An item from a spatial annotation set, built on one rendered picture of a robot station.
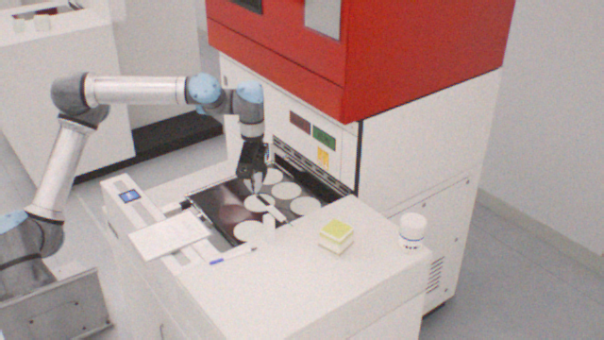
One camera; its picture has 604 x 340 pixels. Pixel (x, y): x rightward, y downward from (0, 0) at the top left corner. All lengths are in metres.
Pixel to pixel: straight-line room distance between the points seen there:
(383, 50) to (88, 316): 1.08
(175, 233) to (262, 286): 0.34
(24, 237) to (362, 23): 1.05
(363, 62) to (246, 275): 0.66
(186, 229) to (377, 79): 0.70
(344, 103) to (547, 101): 1.63
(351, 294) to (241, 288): 0.28
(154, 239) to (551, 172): 2.17
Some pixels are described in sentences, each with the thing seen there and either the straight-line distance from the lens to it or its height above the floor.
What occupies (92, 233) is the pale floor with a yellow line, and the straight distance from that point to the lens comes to 3.36.
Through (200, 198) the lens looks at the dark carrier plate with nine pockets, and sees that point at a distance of 1.93.
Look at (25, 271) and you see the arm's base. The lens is 1.61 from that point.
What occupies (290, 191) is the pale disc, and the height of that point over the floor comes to 0.90.
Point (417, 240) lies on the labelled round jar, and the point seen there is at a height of 1.02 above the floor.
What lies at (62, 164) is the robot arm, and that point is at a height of 1.15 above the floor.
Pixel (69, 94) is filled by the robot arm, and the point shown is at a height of 1.37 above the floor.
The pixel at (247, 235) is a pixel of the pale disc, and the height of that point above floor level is 0.90.
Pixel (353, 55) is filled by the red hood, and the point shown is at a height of 1.44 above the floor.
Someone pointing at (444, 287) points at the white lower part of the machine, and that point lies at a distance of 2.67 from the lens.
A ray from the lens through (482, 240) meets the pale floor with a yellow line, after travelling 3.28.
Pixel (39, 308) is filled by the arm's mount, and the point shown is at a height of 0.98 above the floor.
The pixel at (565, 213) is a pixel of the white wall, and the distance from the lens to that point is 3.25.
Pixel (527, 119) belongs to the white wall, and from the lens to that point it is 3.18.
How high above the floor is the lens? 2.02
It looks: 34 degrees down
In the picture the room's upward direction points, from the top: straight up
